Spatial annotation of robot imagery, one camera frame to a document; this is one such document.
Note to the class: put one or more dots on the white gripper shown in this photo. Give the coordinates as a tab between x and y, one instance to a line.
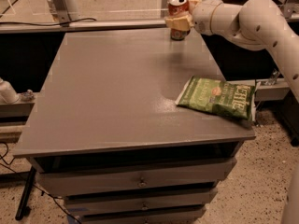
202	15

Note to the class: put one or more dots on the red coke can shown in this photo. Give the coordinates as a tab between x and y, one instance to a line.
177	9

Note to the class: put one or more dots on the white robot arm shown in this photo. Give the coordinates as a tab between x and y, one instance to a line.
263	187

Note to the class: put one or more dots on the green Kettle chips bag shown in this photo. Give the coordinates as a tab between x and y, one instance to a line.
218	97

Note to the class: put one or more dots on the grey side shelf right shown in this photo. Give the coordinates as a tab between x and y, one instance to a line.
265	91

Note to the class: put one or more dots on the grey side shelf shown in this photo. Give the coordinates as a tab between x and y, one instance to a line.
16	113
265	91

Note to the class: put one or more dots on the grey drawer cabinet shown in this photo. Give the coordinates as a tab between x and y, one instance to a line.
109	104

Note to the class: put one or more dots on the middle grey drawer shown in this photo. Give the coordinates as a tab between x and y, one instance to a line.
138	200

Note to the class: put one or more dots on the grey drawer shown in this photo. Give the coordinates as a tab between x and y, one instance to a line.
153	216
138	200
93	181

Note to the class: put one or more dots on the white plastic bottle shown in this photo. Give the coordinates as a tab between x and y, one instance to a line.
7	92

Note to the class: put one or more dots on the grey side shelf left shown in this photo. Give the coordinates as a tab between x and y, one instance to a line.
16	113

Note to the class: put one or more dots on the top grey drawer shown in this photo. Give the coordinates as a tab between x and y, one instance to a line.
93	181

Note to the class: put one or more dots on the bottom grey drawer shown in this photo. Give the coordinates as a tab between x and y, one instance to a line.
153	216

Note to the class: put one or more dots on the black metal leg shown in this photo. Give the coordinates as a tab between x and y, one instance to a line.
25	194

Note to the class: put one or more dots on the metal frame post left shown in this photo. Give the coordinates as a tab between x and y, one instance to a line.
63	10

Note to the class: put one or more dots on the horizontal metal rail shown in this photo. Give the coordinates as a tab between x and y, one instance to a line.
86	24

